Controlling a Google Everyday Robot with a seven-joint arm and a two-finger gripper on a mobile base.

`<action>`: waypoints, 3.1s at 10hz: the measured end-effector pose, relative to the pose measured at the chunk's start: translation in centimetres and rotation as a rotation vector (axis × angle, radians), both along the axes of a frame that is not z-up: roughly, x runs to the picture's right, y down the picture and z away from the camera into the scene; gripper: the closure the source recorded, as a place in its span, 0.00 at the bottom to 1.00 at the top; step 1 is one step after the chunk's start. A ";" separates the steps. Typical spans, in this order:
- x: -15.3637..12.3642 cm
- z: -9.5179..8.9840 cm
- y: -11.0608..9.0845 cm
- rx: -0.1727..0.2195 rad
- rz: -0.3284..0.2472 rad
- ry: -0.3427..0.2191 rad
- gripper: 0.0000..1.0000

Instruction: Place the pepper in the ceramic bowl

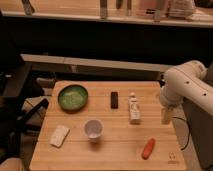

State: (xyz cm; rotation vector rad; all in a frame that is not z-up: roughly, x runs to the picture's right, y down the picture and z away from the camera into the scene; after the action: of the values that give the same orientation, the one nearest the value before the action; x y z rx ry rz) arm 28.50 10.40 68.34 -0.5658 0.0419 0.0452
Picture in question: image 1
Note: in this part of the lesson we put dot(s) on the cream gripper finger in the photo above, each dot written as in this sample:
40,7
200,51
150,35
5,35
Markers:
167,114

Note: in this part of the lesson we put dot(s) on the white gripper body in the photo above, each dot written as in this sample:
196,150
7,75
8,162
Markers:
169,98

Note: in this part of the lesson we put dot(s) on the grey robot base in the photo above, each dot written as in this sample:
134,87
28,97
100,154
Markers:
199,114

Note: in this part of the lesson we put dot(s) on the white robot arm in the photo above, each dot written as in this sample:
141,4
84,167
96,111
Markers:
185,81

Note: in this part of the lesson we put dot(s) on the green ceramic bowl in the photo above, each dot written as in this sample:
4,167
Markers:
73,97

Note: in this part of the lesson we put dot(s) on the white tube bottle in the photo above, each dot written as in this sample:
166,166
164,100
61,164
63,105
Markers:
134,110

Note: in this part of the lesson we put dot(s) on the dark chocolate bar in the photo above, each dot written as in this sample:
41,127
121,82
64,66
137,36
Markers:
114,100

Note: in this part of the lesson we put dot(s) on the white paper cup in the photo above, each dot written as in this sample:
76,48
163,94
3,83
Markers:
93,130

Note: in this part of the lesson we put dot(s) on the white sponge block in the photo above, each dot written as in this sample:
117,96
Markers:
58,136

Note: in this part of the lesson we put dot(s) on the black chair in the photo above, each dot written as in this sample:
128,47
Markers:
17,83

